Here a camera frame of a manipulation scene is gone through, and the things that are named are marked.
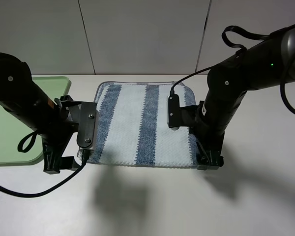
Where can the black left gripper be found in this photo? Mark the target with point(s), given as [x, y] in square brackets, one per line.
[57, 134]

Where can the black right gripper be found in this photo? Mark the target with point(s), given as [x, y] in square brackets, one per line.
[208, 142]

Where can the blue white striped towel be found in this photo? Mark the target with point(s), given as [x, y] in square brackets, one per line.
[133, 131]

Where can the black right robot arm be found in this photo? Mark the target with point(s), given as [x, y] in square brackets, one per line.
[260, 62]

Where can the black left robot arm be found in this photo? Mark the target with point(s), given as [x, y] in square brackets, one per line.
[26, 101]

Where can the green plastic tray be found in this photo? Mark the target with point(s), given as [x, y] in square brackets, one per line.
[12, 130]

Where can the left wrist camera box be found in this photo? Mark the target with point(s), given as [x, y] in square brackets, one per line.
[87, 125]

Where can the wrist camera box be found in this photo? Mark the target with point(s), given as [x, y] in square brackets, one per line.
[173, 112]
[87, 125]

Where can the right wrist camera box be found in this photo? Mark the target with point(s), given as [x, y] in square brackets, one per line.
[173, 112]

